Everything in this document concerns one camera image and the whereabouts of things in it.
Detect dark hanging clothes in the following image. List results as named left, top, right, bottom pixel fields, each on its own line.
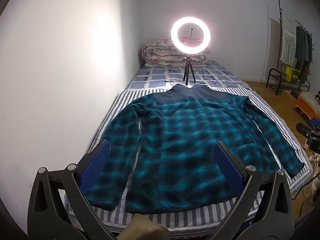
left=295, top=26, right=313, bottom=81

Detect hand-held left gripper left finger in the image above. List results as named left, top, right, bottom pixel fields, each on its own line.
left=27, top=140, right=118, bottom=240

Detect phone holder clamp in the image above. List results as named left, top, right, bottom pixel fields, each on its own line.
left=187, top=24, right=198, bottom=48

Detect yellow box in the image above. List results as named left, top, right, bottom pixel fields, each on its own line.
left=284, top=65, right=301, bottom=82

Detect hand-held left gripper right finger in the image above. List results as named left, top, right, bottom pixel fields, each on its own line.
left=212, top=141, right=295, bottom=240

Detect teal plaid fleece jacket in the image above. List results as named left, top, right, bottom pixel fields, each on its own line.
left=84, top=84, right=305, bottom=215

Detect person's khaki trouser leg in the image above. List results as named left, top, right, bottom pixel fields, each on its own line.
left=117, top=214, right=169, bottom=240

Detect small black tripod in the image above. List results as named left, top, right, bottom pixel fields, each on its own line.
left=183, top=54, right=197, bottom=85

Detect blue checkered bed sheet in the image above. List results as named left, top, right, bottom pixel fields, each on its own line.
left=125, top=60, right=252, bottom=92

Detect black metal shoe rack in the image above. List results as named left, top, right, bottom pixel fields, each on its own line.
left=266, top=68, right=311, bottom=96

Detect black clothes rack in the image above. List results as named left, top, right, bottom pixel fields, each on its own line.
left=277, top=0, right=314, bottom=90

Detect black power cable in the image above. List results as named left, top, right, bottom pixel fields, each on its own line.
left=164, top=70, right=253, bottom=91

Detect grey white striped blanket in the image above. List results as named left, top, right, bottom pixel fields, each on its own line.
left=59, top=84, right=313, bottom=233

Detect folded floral quilt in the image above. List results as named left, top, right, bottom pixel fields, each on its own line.
left=142, top=37, right=210, bottom=68

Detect ring light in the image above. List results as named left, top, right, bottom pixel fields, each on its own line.
left=171, top=16, right=211, bottom=55

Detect striped hanging towel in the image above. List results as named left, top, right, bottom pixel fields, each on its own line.
left=280, top=11, right=298, bottom=66

